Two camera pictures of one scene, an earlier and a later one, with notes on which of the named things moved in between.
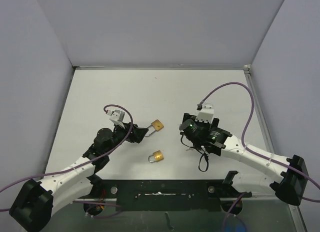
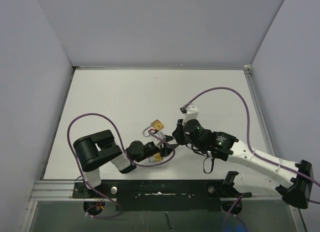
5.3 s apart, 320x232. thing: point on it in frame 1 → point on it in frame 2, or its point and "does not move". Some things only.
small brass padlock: x=158 y=155 does not move
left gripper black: x=137 y=133 → x=163 y=150
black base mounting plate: x=165 y=195 does not move
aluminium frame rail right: x=294 y=210 does not move
